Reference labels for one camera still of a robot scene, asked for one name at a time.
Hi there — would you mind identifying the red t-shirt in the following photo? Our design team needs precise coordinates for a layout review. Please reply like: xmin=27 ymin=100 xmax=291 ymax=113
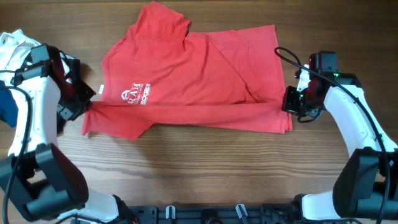
xmin=82 ymin=2 xmax=292 ymax=140

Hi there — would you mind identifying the black folded garment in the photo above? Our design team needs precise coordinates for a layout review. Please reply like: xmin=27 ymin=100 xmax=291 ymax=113
xmin=57 ymin=51 xmax=81 ymax=135

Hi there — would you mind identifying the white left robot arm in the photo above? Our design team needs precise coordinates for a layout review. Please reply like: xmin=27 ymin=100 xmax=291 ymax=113
xmin=1 ymin=65 xmax=139 ymax=223

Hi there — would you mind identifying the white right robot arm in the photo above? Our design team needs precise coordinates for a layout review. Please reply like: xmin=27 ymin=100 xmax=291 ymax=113
xmin=282 ymin=72 xmax=397 ymax=223

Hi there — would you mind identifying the white printed t-shirt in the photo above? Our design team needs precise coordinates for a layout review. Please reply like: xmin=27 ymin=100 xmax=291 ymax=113
xmin=0 ymin=29 xmax=71 ymax=83

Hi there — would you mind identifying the blue folded garment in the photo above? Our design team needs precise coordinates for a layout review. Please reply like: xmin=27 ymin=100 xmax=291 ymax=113
xmin=0 ymin=81 xmax=18 ymax=128

